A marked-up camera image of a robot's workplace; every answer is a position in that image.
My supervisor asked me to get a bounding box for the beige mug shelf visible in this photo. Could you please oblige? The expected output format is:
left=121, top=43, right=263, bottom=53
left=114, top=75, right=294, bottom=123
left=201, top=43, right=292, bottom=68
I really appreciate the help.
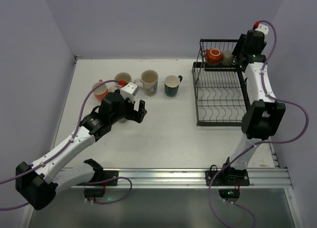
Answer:
left=221, top=50, right=234, bottom=66

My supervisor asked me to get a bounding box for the orange round mug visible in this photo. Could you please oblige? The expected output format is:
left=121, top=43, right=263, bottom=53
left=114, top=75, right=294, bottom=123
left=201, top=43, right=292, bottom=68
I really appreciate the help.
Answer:
left=201, top=48, right=223, bottom=66

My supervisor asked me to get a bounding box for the salmon orange mug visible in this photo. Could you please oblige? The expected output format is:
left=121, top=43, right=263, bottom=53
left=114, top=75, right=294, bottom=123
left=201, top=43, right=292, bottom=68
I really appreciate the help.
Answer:
left=92, top=80, right=108, bottom=102

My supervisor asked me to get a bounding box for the cream floral mug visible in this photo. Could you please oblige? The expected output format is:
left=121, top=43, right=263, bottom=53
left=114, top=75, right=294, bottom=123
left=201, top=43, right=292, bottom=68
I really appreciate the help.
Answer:
left=109, top=72, right=132, bottom=92

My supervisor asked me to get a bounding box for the tall floral white mug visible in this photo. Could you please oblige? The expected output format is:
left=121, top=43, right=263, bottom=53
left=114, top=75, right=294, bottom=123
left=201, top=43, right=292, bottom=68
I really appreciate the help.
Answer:
left=133, top=70, right=159, bottom=96

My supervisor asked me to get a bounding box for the dark teal mug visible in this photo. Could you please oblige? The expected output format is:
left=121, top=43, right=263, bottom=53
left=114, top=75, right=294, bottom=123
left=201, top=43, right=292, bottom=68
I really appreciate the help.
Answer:
left=164, top=75, right=183, bottom=97

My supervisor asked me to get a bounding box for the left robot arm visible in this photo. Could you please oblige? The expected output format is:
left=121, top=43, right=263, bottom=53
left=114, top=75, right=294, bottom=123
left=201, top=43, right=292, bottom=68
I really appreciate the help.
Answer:
left=15, top=90, right=147, bottom=210

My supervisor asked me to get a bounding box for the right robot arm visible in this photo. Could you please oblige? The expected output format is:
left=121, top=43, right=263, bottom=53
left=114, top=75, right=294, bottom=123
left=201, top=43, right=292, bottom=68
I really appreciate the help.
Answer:
left=219, top=25, right=286, bottom=184

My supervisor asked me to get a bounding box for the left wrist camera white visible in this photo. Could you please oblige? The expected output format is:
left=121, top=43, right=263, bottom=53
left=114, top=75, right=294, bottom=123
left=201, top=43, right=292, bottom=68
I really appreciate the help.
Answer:
left=120, top=82, right=139, bottom=102

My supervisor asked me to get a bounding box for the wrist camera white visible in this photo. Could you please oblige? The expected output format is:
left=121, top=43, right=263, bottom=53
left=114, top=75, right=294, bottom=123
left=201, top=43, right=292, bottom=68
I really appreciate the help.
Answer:
left=120, top=82, right=139, bottom=102
left=253, top=21, right=269, bottom=37

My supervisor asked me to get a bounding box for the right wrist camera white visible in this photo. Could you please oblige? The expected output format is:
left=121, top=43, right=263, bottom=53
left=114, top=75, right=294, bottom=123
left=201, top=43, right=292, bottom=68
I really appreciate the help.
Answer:
left=253, top=21, right=269, bottom=37

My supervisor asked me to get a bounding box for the black wire dish rack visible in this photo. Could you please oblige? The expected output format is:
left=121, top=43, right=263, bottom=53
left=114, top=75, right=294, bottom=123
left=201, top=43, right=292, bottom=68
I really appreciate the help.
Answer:
left=191, top=39, right=250, bottom=127

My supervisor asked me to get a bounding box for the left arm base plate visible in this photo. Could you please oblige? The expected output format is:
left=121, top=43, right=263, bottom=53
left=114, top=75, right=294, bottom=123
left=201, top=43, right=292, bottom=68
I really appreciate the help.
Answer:
left=100, top=170, right=119, bottom=187

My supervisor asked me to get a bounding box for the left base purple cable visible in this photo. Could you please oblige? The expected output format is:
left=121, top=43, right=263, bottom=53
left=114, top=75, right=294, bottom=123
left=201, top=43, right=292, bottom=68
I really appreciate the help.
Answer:
left=84, top=177, right=132, bottom=205

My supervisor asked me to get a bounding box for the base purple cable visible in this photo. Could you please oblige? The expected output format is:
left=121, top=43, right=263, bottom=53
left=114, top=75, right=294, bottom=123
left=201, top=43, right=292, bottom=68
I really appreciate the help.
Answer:
left=84, top=177, right=132, bottom=205
left=207, top=163, right=257, bottom=228

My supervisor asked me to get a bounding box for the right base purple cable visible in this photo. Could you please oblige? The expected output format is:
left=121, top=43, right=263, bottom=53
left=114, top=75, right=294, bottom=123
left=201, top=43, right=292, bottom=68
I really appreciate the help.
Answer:
left=207, top=163, right=257, bottom=228

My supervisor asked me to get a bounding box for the aluminium mounting rail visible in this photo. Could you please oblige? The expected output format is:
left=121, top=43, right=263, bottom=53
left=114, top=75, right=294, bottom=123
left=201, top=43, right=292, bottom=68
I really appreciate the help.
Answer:
left=32, top=166, right=294, bottom=189

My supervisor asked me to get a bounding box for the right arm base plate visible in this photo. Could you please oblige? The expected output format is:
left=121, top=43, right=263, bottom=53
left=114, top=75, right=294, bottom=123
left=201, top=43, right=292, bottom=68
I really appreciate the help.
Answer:
left=205, top=165, right=250, bottom=186

